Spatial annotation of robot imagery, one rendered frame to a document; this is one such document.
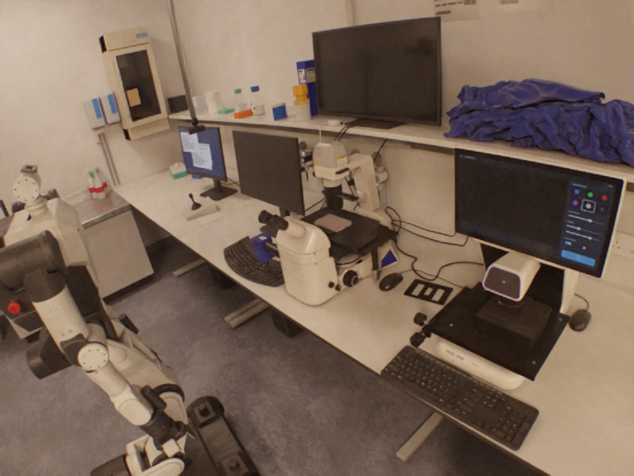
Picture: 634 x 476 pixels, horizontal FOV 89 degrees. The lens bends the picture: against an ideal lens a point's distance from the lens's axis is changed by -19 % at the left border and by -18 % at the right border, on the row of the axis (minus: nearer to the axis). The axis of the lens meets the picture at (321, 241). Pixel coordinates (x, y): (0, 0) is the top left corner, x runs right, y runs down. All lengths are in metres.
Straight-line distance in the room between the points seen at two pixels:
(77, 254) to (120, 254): 2.20
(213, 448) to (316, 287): 0.87
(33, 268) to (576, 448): 1.32
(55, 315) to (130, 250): 2.33
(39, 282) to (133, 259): 2.40
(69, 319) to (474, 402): 1.04
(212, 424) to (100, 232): 1.85
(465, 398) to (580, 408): 0.32
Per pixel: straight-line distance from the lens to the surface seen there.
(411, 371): 1.17
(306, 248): 1.32
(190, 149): 2.80
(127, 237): 3.26
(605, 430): 1.17
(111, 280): 3.34
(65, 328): 1.02
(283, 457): 1.94
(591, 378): 1.28
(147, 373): 1.41
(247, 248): 1.89
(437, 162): 1.79
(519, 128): 1.35
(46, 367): 1.34
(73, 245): 1.09
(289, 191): 1.75
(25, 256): 0.95
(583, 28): 1.61
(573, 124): 1.29
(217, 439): 1.84
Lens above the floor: 1.63
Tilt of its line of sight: 28 degrees down
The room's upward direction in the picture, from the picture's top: 8 degrees counter-clockwise
